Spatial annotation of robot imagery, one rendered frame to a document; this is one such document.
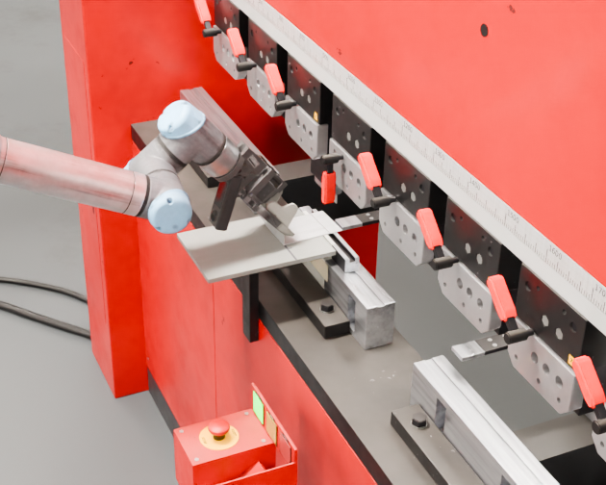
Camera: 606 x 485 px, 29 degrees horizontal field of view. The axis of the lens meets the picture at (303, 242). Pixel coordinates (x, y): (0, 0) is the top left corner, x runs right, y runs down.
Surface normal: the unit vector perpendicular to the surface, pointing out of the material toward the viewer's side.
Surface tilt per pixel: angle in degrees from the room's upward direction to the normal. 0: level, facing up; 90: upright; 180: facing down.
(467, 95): 90
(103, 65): 90
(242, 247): 0
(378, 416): 0
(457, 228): 90
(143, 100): 90
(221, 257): 0
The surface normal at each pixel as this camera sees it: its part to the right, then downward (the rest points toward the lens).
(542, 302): -0.91, 0.20
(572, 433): 0.02, -0.85
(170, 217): 0.30, 0.50
